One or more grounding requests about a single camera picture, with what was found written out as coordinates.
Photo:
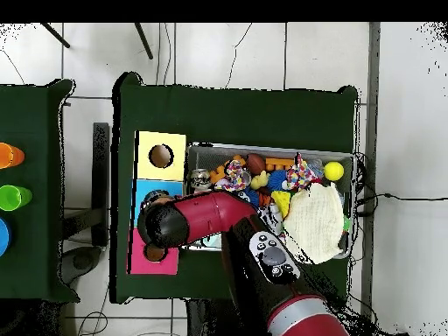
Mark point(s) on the cream waffle cloth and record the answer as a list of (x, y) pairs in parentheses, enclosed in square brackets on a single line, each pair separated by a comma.
[(315, 224)]

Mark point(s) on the dark green table cloth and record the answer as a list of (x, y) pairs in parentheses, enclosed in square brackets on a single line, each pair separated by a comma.
[(227, 115), (35, 245)]

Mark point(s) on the orange toy block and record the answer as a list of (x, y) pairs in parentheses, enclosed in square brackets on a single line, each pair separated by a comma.
[(279, 163)]

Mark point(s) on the yellow cheese wedge toy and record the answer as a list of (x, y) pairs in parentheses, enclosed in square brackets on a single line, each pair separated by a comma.
[(281, 201)]

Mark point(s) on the brown toy football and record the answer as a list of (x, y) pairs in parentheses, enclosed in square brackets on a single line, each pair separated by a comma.
[(256, 163)]

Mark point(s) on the blue plastic cup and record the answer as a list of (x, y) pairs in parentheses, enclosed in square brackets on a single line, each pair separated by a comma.
[(3, 238)]

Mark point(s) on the green plastic cup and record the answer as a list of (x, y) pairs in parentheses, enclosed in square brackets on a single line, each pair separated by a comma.
[(14, 197)]

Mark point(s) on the yellow plush duck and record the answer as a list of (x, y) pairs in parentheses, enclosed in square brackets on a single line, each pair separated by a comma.
[(259, 180)]

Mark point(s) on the yellow ball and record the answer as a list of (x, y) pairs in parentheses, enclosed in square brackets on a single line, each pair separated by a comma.
[(333, 170)]

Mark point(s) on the wooden box with three holes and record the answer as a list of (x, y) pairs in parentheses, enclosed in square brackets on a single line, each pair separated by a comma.
[(161, 171)]

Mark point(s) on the black tripod leg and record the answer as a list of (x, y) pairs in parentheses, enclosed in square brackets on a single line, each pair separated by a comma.
[(56, 35), (144, 42)]

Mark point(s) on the shallow silver mesh bin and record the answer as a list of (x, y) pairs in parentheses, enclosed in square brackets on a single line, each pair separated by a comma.
[(204, 159)]

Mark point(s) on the grey round stand foot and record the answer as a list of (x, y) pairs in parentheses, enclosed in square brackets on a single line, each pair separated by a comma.
[(82, 260)]

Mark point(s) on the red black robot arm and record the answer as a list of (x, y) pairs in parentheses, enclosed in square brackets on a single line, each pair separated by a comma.
[(217, 213)]

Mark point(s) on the crushed metal can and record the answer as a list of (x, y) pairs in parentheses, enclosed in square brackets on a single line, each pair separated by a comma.
[(200, 178)]

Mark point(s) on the orange plastic cup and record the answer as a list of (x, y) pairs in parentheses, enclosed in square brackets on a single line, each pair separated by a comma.
[(10, 155)]

